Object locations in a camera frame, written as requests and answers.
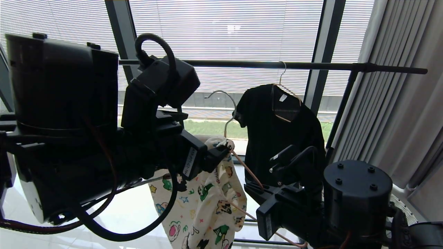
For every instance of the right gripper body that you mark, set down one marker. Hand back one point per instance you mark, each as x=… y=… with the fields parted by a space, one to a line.
x=294 y=218

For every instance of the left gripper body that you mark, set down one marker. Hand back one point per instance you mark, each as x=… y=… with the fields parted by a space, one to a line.
x=183 y=155

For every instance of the cream printed garment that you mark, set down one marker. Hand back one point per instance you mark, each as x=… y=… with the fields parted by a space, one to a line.
x=207 y=207

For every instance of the pink clothes hanger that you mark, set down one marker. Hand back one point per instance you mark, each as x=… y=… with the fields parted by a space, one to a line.
x=284 y=74
x=247 y=169

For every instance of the black garment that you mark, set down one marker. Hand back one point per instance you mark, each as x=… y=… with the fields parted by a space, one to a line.
x=277 y=145

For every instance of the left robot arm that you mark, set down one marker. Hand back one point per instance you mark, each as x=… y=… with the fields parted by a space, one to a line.
x=62 y=103

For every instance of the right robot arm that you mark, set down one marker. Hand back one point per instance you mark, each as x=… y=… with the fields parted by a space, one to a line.
x=356 y=200

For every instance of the white laundry basket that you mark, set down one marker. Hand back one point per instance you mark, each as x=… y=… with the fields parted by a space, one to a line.
x=406 y=211

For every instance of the black clothes rack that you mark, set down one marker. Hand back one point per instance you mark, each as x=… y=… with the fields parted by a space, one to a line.
x=277 y=64

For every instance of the beige curtain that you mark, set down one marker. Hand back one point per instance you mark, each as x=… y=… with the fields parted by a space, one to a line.
x=398 y=103

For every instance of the window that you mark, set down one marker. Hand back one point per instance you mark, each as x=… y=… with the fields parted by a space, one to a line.
x=325 y=52

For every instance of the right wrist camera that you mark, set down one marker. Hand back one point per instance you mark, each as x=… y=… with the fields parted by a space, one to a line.
x=294 y=166

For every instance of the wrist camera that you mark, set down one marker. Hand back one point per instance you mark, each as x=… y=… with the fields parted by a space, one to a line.
x=166 y=86
x=294 y=166

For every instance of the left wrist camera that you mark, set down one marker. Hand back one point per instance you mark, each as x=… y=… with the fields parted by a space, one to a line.
x=166 y=86

